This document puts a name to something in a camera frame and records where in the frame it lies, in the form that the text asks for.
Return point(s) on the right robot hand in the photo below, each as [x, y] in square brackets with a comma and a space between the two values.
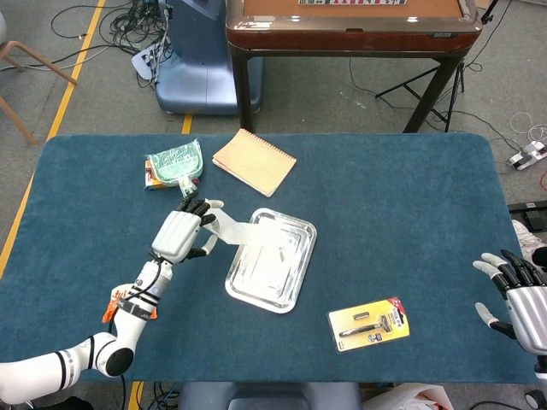
[530, 312]

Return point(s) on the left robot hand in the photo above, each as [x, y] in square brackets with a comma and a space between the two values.
[177, 235]

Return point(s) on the white paper sheet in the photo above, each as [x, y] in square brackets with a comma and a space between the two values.
[233, 232]

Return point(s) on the rectangular metal tray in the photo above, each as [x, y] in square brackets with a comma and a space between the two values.
[273, 296]

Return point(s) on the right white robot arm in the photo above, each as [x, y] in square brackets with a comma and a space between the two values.
[540, 365]

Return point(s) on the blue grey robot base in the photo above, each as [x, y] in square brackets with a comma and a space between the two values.
[201, 64]

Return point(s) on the small orange blue box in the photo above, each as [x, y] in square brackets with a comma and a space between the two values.
[151, 183]

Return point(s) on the white sneaker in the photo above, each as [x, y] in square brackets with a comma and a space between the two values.
[530, 245]

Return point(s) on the black foot pedal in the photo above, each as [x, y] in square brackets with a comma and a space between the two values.
[530, 213]

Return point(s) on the orange snack bag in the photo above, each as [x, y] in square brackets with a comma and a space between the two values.
[107, 314]

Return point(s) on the kraft spiral notebook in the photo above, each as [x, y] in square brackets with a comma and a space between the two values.
[256, 162]

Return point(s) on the white grey power strip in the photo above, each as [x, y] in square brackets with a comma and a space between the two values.
[527, 156]

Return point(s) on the razor blister pack yellow card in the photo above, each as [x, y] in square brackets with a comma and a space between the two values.
[369, 324]

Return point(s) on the blue table cloth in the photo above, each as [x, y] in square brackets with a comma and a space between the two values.
[384, 213]

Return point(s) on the white power strip with plugs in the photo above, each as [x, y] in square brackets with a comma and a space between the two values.
[145, 62]

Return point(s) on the grey robot torso base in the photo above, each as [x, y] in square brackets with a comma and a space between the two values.
[269, 395]

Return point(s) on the black tripod stand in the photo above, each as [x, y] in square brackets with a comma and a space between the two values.
[454, 94]

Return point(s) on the brown mahjong table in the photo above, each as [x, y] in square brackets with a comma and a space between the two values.
[354, 34]

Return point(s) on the face-up mahjong tile row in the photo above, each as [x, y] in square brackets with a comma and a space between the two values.
[352, 1]

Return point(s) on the wooden chair frame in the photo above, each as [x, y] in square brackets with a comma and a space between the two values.
[17, 48]

